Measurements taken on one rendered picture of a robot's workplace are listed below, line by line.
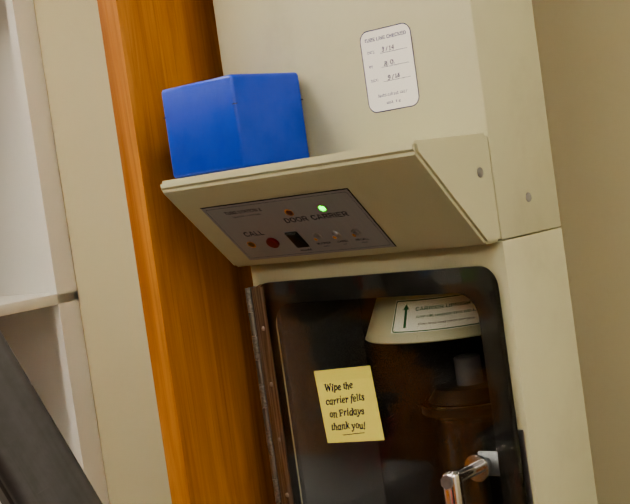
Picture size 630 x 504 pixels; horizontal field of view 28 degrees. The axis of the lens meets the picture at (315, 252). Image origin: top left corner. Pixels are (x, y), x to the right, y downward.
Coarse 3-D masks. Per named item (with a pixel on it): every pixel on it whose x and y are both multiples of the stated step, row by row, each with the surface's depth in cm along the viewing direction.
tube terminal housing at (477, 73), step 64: (256, 0) 130; (320, 0) 124; (384, 0) 119; (448, 0) 115; (512, 0) 119; (256, 64) 131; (320, 64) 125; (448, 64) 116; (512, 64) 118; (320, 128) 127; (384, 128) 121; (448, 128) 117; (512, 128) 117; (512, 192) 116; (384, 256) 123; (448, 256) 119; (512, 256) 116; (512, 320) 115; (512, 384) 116; (576, 384) 123; (576, 448) 122
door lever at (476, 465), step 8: (472, 456) 118; (480, 456) 118; (472, 464) 117; (480, 464) 117; (448, 472) 115; (456, 472) 114; (464, 472) 116; (472, 472) 116; (480, 472) 118; (488, 472) 117; (440, 480) 114; (448, 480) 114; (456, 480) 114; (464, 480) 116; (480, 480) 118; (448, 488) 114; (456, 488) 114; (448, 496) 114; (456, 496) 114; (464, 496) 115
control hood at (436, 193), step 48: (432, 144) 107; (480, 144) 113; (192, 192) 124; (240, 192) 121; (288, 192) 118; (384, 192) 112; (432, 192) 109; (480, 192) 112; (432, 240) 115; (480, 240) 112
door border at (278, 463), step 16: (256, 288) 134; (256, 304) 134; (256, 320) 134; (272, 352) 133; (256, 368) 135; (272, 368) 134; (272, 384) 134; (272, 400) 134; (272, 416) 134; (272, 432) 135; (272, 464) 135; (288, 464) 134; (288, 480) 134; (288, 496) 134
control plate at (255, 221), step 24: (336, 192) 114; (216, 216) 126; (240, 216) 124; (264, 216) 122; (288, 216) 121; (312, 216) 119; (336, 216) 118; (360, 216) 116; (240, 240) 128; (264, 240) 126; (288, 240) 125; (312, 240) 123; (336, 240) 121; (360, 240) 120; (384, 240) 118
